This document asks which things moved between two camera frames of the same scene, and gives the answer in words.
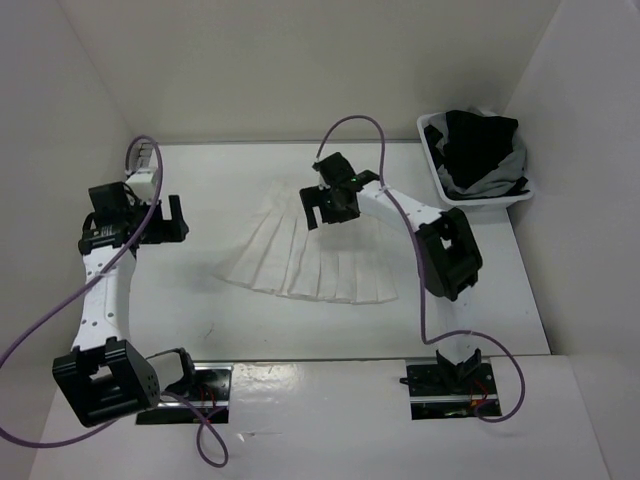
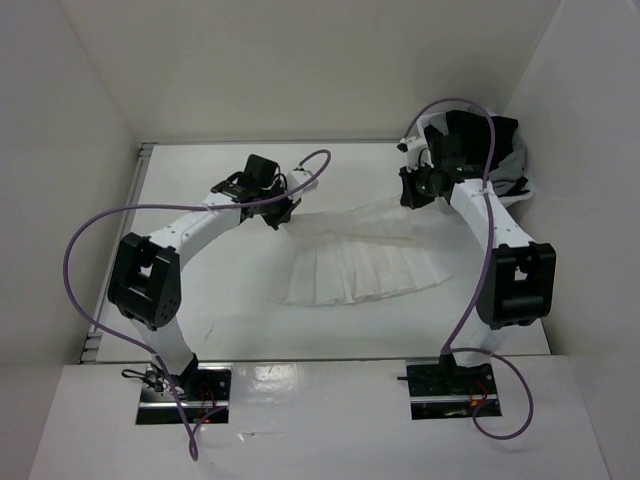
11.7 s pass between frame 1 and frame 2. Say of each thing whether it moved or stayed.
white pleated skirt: moved
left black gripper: moved
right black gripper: moved
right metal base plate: stayed
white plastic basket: stayed
